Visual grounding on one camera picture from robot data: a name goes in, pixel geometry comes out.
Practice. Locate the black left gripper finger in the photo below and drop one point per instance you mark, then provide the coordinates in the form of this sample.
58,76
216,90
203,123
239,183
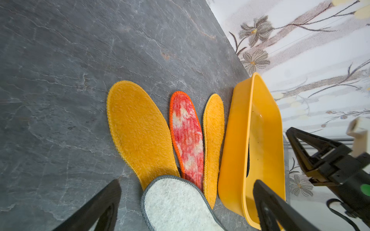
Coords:
101,211

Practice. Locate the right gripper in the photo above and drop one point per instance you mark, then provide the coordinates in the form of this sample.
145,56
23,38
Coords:
327,163

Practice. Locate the grey felt insole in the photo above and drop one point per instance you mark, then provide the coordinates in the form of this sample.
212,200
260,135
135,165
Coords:
171,203

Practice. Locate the yellow plastic storage box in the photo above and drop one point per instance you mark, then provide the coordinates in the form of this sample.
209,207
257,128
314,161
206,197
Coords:
254,117

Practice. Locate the wide yellow fuzzy insole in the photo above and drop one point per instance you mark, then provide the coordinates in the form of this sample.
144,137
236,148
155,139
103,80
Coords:
140,132

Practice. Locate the narrow yellow fuzzy insole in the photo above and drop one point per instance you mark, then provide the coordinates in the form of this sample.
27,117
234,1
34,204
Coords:
213,133

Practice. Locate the red white patterned insole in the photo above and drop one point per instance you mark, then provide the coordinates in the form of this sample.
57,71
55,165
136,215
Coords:
187,138

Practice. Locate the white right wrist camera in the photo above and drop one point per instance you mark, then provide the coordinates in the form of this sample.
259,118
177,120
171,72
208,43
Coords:
359,129

